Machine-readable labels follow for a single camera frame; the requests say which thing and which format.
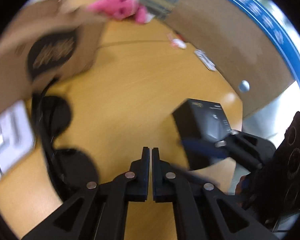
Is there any black product box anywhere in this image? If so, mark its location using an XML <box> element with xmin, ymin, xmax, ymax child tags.
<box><xmin>172</xmin><ymin>99</ymin><xmax>231</xmax><ymax>170</ymax></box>

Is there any black cable bundle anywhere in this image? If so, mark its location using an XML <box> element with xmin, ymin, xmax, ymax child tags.
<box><xmin>31</xmin><ymin>77</ymin><xmax>100</xmax><ymax>201</ymax></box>

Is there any white folding phone stand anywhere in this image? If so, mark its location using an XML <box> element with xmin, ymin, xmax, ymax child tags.
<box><xmin>0</xmin><ymin>100</ymin><xmax>36</xmax><ymax>180</ymax></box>

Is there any white label strip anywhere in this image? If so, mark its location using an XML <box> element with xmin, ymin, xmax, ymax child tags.
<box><xmin>194</xmin><ymin>49</ymin><xmax>216</xmax><ymax>72</ymax></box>

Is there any red white small packet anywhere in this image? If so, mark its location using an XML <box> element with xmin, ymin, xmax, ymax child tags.
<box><xmin>167</xmin><ymin>34</ymin><xmax>187</xmax><ymax>49</ymax></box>

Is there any pink plush toy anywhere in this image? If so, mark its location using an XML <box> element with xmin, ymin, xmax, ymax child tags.
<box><xmin>87</xmin><ymin>0</ymin><xmax>154</xmax><ymax>24</ymax></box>

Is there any brown cardboard box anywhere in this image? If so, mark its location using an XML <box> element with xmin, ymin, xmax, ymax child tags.
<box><xmin>0</xmin><ymin>0</ymin><xmax>107</xmax><ymax>113</ymax></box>

